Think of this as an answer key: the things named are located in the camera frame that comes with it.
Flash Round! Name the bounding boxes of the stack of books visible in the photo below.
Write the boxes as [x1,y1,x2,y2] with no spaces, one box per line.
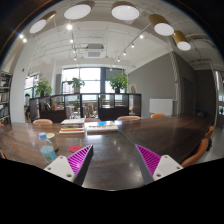
[60,118,85,134]

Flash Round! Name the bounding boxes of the orange chair far left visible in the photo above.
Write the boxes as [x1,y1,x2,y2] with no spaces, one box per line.
[33,119,53,125]

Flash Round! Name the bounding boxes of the right potted green plant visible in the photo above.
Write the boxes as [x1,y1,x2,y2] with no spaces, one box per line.
[107,73,128,93]

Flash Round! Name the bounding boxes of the red round coaster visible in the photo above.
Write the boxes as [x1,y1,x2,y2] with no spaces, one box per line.
[69,145,82,153]

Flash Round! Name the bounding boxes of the beige paper cup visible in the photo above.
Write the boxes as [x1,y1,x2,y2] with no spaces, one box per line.
[46,133,58,151]

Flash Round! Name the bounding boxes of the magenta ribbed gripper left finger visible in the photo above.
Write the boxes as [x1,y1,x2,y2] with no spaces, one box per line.
[45,145,93,186]

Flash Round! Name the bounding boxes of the left wall bookshelf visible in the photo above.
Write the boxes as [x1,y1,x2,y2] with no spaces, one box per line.
[0,71,12,125]

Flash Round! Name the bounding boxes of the potted green plant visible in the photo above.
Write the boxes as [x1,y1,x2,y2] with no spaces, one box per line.
[68,77,85,93]
[35,78,53,97]
[107,73,128,93]

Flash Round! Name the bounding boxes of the white wall radiator panel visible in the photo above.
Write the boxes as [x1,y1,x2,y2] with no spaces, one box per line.
[149,99,173,115]

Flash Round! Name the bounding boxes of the orange chair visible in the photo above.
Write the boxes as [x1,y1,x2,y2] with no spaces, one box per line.
[33,119,53,125]
[117,115,141,121]
[180,137,210,169]
[205,126,214,139]
[151,113,166,118]

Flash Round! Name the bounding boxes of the dark low shelf unit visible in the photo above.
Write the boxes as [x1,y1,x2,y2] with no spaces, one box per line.
[30,93,141,123]

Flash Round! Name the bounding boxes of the orange chair right upper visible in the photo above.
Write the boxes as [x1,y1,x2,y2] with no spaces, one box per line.
[205,126,214,139]

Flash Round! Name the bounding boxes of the round pendant lamp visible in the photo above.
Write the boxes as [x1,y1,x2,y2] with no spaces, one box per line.
[111,1,139,21]
[173,30,191,51]
[64,1,95,20]
[29,11,56,34]
[149,14,174,36]

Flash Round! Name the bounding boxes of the clear plastic water bottle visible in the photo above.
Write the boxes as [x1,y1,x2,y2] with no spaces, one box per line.
[38,132,56,165]

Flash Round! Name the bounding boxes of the orange chair right near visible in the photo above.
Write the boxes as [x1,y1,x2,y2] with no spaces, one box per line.
[180,137,210,169]

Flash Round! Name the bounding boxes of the left potted green plant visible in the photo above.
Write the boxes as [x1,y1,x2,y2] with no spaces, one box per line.
[35,78,53,97]

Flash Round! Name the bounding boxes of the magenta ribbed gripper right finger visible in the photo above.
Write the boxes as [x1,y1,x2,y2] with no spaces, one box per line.
[136,145,182,182]

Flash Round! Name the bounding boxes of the ceiling air conditioner unit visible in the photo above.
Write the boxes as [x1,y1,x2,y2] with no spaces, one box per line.
[84,44,105,59]

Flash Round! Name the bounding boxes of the round pendant lamp far right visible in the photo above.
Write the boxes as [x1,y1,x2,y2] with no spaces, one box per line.
[173,30,191,51]

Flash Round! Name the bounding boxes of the middle potted green plant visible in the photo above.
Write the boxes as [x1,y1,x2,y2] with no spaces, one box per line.
[68,77,85,93]

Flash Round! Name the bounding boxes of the orange chair far right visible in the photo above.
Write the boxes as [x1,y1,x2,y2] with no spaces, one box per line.
[151,113,166,118]

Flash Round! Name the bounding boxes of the orange chair far middle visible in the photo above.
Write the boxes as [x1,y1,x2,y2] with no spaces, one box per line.
[117,115,141,121]

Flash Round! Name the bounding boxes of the round pendant lamp far left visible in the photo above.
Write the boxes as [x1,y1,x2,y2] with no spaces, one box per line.
[29,11,56,34]

